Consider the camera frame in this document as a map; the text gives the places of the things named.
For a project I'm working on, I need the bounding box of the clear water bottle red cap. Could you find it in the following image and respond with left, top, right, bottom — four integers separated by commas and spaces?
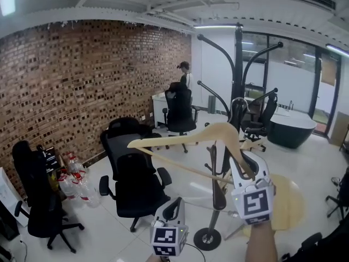
74, 157, 88, 176
66, 151, 81, 175
58, 173, 80, 202
75, 171, 101, 209

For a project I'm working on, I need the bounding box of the small cluttered side shelf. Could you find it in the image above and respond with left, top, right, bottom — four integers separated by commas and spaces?
40, 145, 68, 194

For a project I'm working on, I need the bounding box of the small wooden folding stand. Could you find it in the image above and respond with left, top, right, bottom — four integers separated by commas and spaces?
239, 139, 268, 153

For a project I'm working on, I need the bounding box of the person's left forearm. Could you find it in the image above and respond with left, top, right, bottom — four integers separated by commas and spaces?
145, 254, 171, 262

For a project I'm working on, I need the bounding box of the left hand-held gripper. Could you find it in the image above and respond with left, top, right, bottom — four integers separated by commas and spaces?
149, 196, 190, 258

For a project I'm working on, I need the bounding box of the brown cardboard sheet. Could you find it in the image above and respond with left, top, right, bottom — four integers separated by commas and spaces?
329, 111, 349, 148

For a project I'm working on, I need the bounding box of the black bathtub with white rim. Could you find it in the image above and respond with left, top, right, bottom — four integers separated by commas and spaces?
266, 110, 318, 150

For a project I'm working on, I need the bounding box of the grey trash bin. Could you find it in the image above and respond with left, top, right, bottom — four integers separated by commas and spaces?
208, 94, 217, 115

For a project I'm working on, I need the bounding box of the black framed glass door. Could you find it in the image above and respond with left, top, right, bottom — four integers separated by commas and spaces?
310, 44, 343, 136

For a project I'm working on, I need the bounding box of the brown paper sheet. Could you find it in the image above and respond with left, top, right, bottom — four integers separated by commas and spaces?
321, 58, 338, 87

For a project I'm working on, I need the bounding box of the black metal coat rack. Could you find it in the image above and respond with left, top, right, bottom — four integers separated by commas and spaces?
192, 22, 285, 252

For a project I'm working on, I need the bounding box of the white desk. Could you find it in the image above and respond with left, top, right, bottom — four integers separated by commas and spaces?
151, 91, 171, 129

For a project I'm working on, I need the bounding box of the light wooden hanger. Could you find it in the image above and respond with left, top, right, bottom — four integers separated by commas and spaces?
127, 97, 258, 186

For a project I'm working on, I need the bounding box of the round light wooden table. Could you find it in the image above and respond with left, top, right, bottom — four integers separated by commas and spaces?
223, 173, 307, 241

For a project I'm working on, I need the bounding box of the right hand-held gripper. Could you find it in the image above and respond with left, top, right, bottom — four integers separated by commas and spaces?
228, 151, 275, 227

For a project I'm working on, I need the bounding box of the person's right forearm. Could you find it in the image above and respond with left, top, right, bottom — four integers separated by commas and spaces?
245, 222, 282, 262

